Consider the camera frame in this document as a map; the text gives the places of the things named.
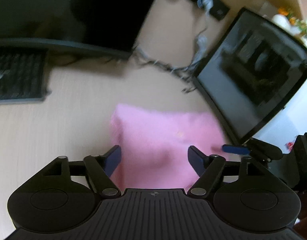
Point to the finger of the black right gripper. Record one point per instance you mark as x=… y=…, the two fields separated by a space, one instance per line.
x=239 y=150

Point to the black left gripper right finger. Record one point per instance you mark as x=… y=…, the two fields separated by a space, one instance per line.
x=208 y=168

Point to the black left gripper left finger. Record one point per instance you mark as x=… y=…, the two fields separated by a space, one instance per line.
x=99 y=170

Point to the pink ribbed garment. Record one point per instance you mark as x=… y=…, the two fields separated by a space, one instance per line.
x=154 y=146

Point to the computer tower case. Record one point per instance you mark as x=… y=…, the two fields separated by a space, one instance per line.
x=251 y=74

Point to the black keyboard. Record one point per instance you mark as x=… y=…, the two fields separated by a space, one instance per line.
x=22 y=74

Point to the orange flower decoration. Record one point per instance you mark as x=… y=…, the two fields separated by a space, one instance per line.
x=294 y=21

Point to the black computer monitor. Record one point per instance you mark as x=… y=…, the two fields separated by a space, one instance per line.
x=87 y=27

